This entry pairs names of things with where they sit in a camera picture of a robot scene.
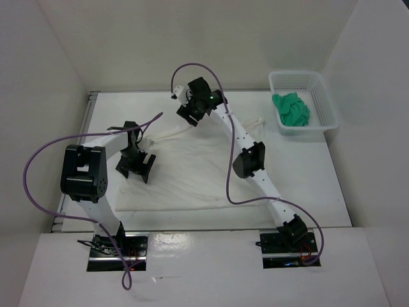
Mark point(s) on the green tank top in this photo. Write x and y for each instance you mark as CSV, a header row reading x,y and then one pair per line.
x,y
293,112

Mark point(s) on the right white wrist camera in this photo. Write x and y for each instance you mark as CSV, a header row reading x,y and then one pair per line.
x,y
179,93

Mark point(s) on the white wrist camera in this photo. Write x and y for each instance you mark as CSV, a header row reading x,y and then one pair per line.
x,y
146,144
179,93

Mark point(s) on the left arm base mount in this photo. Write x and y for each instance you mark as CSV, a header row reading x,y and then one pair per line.
x,y
103,256

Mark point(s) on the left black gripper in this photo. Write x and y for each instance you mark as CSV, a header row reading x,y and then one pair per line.
x,y
140,168

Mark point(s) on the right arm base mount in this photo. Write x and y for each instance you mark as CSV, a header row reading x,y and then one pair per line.
x,y
276,255

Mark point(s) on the white plastic basket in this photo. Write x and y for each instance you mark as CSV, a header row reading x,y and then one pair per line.
x,y
312,91

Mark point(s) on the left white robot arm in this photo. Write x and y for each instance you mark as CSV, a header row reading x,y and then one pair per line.
x,y
84,177

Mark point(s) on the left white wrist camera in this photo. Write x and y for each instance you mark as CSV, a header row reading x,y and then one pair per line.
x,y
146,144

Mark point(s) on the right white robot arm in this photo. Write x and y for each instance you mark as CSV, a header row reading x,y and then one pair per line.
x,y
247,160

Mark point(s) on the white tank top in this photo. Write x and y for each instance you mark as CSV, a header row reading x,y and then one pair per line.
x,y
189,173

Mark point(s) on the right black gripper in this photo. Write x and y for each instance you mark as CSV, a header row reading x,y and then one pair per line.
x,y
185,112

